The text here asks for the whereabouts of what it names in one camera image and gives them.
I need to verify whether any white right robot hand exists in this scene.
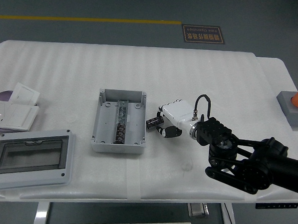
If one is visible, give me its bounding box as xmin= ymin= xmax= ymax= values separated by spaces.
xmin=155 ymin=97 xmax=198 ymax=141

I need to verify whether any open grey junction box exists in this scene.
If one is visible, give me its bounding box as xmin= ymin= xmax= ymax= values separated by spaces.
xmin=89 ymin=88 xmax=150 ymax=155

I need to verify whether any white foam mat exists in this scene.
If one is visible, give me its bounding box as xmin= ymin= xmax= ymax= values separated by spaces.
xmin=0 ymin=38 xmax=298 ymax=215

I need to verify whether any black floor sign orange text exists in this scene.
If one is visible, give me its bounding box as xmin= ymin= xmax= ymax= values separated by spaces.
xmin=180 ymin=24 xmax=227 ymax=45

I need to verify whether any grey block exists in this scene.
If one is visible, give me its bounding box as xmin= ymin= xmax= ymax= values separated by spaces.
xmin=275 ymin=90 xmax=298 ymax=130

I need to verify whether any white table leg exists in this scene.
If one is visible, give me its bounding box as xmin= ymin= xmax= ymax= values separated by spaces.
xmin=219 ymin=202 xmax=240 ymax=224
xmin=33 ymin=201 xmax=51 ymax=224

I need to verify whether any black table control panel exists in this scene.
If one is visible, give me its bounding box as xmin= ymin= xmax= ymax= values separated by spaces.
xmin=255 ymin=200 xmax=298 ymax=212

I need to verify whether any grey cover with clear window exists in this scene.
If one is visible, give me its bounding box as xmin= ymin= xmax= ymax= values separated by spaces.
xmin=0 ymin=126 xmax=76 ymax=195

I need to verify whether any purple disc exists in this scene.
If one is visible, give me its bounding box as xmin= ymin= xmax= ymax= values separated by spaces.
xmin=0 ymin=90 xmax=14 ymax=103

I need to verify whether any metal mounting rail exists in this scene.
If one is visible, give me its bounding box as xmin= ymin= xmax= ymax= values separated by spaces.
xmin=114 ymin=99 xmax=129 ymax=128

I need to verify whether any metal bracket under table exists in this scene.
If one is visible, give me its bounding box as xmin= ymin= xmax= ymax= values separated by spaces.
xmin=186 ymin=202 xmax=211 ymax=219

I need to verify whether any white switch panel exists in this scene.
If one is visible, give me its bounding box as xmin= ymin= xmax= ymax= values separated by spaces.
xmin=0 ymin=103 xmax=40 ymax=133
xmin=8 ymin=82 xmax=41 ymax=106

